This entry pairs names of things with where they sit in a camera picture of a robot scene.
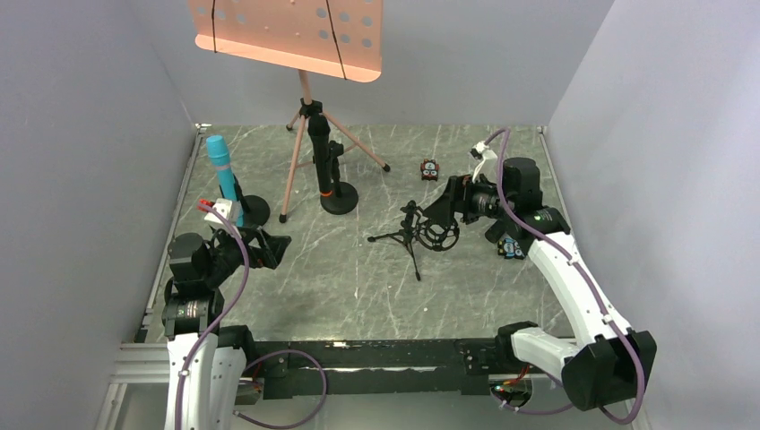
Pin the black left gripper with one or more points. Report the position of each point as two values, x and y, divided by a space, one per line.
254 245

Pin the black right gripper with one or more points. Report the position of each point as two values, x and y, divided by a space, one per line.
462 200

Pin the black shock mount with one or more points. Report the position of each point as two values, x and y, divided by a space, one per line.
416 228

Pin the small black mic stand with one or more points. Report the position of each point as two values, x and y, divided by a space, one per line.
254 210

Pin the black round-base mic stand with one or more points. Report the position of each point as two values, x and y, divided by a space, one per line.
336 197

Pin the blue microphone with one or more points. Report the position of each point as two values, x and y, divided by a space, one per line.
219 156

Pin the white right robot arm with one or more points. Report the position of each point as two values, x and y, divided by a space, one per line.
608 361

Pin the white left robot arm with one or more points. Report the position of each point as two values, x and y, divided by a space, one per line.
206 360

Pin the pink music stand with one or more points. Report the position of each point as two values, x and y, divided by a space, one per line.
341 39

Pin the red owl block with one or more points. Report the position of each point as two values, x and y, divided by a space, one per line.
429 170

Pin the blue owl block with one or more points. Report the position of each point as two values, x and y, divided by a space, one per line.
508 248

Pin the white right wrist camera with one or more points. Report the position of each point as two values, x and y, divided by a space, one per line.
485 158

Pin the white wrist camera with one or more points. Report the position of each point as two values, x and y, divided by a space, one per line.
221 214
485 158

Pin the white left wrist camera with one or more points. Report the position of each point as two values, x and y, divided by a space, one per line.
221 214

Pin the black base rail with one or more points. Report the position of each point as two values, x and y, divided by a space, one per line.
470 366

